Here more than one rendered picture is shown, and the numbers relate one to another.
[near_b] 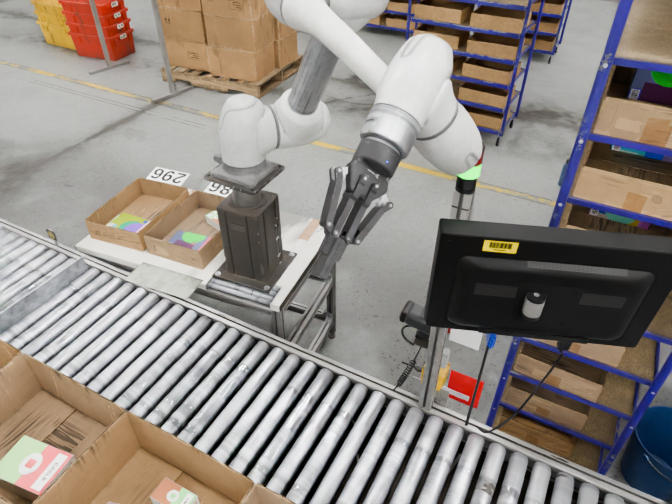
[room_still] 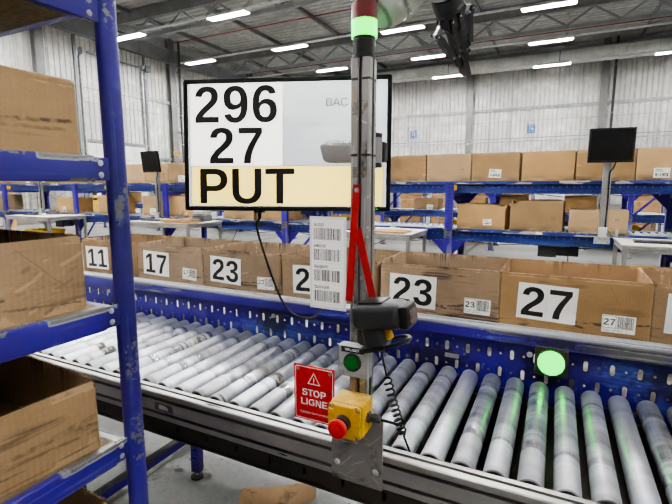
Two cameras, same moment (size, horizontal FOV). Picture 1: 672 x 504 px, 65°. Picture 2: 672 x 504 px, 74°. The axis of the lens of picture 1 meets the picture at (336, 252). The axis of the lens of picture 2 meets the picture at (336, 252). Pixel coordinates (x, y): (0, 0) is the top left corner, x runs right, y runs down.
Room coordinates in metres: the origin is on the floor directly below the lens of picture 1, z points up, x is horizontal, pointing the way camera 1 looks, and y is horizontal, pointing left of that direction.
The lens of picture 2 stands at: (1.90, -0.37, 1.30)
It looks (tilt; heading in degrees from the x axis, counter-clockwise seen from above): 8 degrees down; 178
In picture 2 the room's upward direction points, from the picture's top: straight up
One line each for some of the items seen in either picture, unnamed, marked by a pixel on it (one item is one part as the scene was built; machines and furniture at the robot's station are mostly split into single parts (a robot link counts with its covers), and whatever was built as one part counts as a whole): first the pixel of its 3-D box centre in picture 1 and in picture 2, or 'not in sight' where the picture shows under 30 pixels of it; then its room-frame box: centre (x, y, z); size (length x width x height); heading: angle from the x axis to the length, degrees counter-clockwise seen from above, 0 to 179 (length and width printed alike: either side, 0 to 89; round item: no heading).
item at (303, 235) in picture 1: (209, 236); not in sight; (1.88, 0.57, 0.74); 1.00 x 0.58 x 0.03; 68
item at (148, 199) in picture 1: (140, 212); not in sight; (1.98, 0.89, 0.80); 0.38 x 0.28 x 0.10; 159
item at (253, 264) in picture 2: not in sight; (261, 266); (-0.02, -0.63, 0.97); 0.39 x 0.29 x 0.17; 61
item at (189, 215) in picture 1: (199, 227); not in sight; (1.86, 0.60, 0.80); 0.38 x 0.28 x 0.10; 157
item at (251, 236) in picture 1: (251, 234); not in sight; (1.66, 0.33, 0.91); 0.26 x 0.26 x 0.33; 68
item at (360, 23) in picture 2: (470, 161); (364, 21); (0.99, -0.29, 1.62); 0.05 x 0.05 x 0.06
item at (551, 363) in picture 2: not in sight; (551, 363); (0.72, 0.28, 0.81); 0.07 x 0.01 x 0.07; 62
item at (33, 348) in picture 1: (70, 320); not in sight; (1.37, 1.00, 0.72); 0.52 x 0.05 x 0.05; 152
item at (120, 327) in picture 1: (107, 338); not in sight; (1.28, 0.83, 0.72); 0.52 x 0.05 x 0.05; 152
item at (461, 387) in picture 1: (454, 385); (326, 396); (0.98, -0.36, 0.85); 0.16 x 0.01 x 0.13; 62
